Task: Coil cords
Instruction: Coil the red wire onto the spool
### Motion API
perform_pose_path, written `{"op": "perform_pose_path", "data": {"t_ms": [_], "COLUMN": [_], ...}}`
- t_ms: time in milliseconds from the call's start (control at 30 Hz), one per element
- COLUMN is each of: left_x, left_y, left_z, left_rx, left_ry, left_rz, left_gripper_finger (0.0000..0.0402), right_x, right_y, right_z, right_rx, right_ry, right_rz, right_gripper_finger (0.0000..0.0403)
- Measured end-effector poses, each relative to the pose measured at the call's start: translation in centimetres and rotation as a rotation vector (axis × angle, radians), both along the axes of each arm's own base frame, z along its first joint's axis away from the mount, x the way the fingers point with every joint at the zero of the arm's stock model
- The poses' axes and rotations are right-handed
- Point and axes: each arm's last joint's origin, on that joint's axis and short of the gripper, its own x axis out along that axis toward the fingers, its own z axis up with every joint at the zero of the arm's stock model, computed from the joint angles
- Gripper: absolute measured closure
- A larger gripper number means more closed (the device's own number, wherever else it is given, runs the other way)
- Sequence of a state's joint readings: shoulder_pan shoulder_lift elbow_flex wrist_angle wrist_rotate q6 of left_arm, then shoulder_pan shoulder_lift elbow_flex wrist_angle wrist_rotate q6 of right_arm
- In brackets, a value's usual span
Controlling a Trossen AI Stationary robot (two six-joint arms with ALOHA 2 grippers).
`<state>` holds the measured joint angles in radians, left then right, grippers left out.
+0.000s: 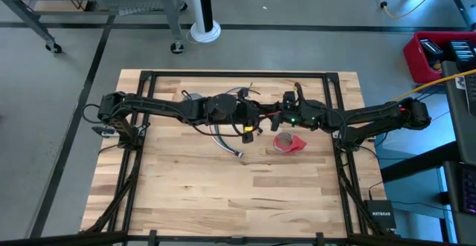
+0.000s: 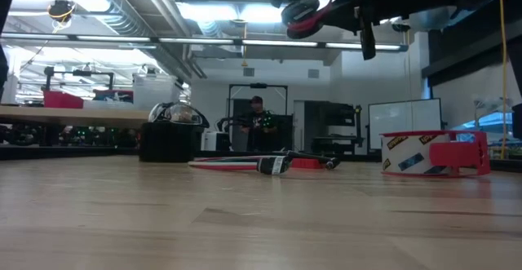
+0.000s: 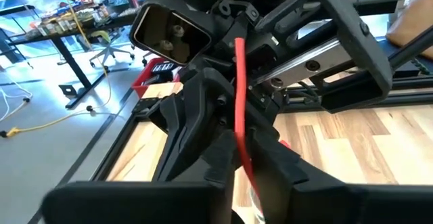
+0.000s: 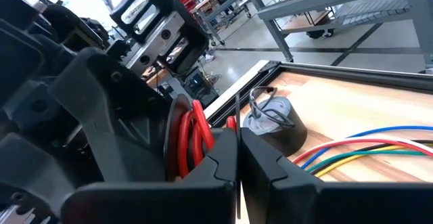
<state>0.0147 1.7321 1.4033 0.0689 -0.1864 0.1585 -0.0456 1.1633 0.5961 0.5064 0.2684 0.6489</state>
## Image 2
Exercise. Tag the whiteboard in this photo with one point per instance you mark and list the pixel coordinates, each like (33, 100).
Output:
(403, 123)

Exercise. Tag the red storage box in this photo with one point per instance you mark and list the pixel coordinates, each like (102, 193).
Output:
(61, 98)

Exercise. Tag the person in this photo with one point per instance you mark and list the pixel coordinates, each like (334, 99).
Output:
(259, 125)

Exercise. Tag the red tape dispenser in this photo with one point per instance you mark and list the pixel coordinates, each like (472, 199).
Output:
(452, 153)

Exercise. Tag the black gantry frame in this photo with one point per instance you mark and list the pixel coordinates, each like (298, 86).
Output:
(94, 73)

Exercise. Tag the black frame stand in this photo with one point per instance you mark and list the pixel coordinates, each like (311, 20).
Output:
(257, 85)

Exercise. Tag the translucent storage box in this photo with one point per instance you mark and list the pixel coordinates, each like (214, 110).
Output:
(155, 90)

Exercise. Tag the small red tool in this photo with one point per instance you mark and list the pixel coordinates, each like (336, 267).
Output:
(332, 163)

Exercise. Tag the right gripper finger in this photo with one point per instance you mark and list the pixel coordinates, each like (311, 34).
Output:
(346, 15)

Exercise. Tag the black shelving unit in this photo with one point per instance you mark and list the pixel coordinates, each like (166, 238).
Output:
(334, 123)

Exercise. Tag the long ceiling light bar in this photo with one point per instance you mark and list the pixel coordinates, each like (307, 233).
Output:
(204, 41)

